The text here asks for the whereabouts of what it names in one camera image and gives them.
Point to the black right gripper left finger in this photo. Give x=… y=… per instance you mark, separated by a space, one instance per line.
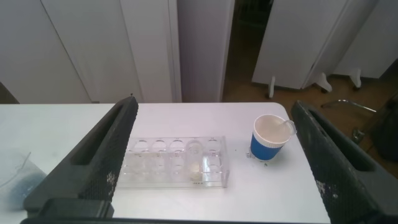
x=93 y=168

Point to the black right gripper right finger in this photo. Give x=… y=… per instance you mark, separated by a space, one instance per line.
x=345 y=174

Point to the pale yellow pigment test tube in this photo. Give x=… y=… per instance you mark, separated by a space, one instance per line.
x=194 y=158

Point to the clear plastic beaker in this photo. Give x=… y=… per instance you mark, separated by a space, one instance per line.
x=18 y=183

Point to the clear acrylic test tube rack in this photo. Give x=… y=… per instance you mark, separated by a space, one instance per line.
x=174 y=165

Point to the blue sleeved white paper cup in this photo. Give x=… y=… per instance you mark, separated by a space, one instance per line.
x=267 y=146

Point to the white folding partition screen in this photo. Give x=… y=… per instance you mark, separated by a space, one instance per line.
x=311 y=40
x=109 y=46

